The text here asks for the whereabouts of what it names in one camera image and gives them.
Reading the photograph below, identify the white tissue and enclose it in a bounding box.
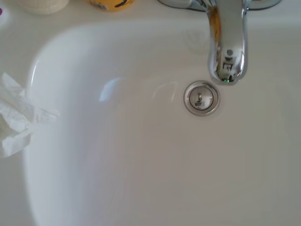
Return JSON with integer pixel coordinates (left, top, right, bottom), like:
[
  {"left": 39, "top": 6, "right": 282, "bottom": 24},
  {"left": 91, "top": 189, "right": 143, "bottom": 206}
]
[{"left": 0, "top": 72, "right": 61, "bottom": 158}]

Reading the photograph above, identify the white sink vanity top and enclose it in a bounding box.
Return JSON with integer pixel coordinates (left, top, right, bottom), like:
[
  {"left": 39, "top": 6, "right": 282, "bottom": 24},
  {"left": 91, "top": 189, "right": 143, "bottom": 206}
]
[{"left": 0, "top": 0, "right": 301, "bottom": 226}]

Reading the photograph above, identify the chrome sink drain stopper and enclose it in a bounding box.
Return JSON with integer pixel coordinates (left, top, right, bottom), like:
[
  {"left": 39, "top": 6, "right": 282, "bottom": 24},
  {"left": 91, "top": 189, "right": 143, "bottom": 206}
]
[{"left": 183, "top": 80, "right": 221, "bottom": 117}]

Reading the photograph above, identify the chrome sink faucet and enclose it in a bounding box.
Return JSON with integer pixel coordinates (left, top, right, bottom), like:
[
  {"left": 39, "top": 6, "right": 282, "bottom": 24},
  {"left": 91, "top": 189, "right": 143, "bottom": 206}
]
[{"left": 158, "top": 0, "right": 283, "bottom": 86}]

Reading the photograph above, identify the orange bottle with orange cap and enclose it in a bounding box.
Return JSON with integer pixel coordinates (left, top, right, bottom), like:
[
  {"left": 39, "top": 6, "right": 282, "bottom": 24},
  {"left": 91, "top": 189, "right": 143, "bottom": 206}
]
[{"left": 86, "top": 0, "right": 137, "bottom": 12}]

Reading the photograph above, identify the small cream round jar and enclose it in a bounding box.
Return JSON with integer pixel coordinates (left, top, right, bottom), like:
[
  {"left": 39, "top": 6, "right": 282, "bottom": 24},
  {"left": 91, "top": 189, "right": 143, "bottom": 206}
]
[{"left": 20, "top": 0, "right": 71, "bottom": 15}]

